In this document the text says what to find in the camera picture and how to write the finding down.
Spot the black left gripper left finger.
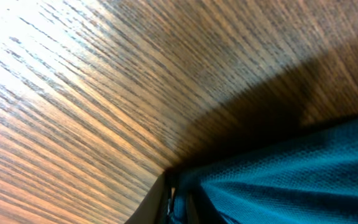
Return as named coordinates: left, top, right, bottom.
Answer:
left=125, top=174, right=170, bottom=224

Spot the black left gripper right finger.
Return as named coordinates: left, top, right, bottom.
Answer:
left=186, top=194, right=201, bottom=224

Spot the blue t-shirt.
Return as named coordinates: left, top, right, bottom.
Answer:
left=168, top=119, right=358, bottom=223

